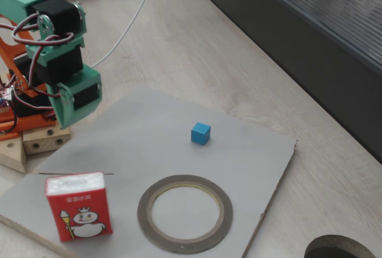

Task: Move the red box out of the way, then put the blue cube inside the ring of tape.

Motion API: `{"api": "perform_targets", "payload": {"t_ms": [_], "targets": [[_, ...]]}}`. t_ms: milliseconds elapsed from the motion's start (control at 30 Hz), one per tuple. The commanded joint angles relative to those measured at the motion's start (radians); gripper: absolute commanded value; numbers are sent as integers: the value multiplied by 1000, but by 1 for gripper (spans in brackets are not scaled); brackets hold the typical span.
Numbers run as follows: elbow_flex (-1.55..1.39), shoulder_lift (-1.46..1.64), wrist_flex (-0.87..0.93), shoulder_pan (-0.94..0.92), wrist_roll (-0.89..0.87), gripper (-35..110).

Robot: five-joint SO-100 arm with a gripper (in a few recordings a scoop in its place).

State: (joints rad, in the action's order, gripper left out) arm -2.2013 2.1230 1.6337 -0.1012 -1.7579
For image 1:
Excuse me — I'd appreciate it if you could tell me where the light wooden wedge piece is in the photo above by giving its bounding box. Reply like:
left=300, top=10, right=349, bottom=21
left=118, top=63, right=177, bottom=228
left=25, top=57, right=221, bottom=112
left=0, top=134, right=27, bottom=173

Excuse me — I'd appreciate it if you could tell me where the white laminated wooden board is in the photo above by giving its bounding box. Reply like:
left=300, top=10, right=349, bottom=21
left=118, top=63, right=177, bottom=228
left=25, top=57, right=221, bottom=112
left=0, top=86, right=298, bottom=258

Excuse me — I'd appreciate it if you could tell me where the white usb cable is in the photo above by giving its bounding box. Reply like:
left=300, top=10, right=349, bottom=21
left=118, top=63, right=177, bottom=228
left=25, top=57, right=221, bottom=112
left=91, top=0, right=159, bottom=69

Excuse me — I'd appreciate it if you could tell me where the dark desk partition panel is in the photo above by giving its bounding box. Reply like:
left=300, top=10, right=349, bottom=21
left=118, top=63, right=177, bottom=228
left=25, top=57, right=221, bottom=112
left=181, top=0, right=382, bottom=165

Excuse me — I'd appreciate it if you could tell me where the red snowman print box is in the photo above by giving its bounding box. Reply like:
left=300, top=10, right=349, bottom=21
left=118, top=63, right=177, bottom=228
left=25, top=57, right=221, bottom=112
left=44, top=171, right=114, bottom=243

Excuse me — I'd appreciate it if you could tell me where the blue cube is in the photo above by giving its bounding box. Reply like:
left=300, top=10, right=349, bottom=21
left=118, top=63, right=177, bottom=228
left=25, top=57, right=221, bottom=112
left=190, top=122, right=211, bottom=146

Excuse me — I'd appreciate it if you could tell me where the grey ring of tape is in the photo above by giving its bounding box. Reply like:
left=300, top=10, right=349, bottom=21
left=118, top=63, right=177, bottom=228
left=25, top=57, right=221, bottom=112
left=137, top=174, right=233, bottom=255

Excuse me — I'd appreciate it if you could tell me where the thick wooden base block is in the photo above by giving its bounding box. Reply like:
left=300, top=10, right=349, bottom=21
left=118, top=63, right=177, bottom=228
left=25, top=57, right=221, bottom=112
left=22, top=113, right=72, bottom=155

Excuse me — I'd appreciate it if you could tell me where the orange controller board mount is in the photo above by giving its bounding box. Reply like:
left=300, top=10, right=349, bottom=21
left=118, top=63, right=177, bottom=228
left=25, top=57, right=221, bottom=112
left=0, top=111, right=23, bottom=142

